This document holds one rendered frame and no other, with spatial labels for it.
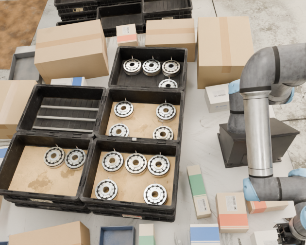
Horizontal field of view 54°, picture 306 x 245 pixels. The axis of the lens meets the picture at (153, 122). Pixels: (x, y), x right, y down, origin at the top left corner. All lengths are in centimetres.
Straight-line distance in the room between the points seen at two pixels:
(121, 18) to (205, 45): 125
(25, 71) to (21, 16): 180
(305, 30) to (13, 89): 270
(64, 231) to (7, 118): 71
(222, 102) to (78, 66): 87
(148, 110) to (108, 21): 143
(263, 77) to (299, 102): 185
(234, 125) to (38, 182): 95
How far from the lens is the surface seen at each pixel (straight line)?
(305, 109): 277
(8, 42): 365
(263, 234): 141
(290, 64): 97
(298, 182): 104
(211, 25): 191
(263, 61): 97
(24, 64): 222
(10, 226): 167
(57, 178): 151
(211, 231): 137
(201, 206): 143
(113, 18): 287
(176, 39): 188
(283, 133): 138
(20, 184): 157
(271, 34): 329
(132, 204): 126
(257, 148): 99
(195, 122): 168
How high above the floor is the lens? 212
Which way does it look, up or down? 57 degrees down
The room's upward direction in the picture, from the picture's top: 9 degrees counter-clockwise
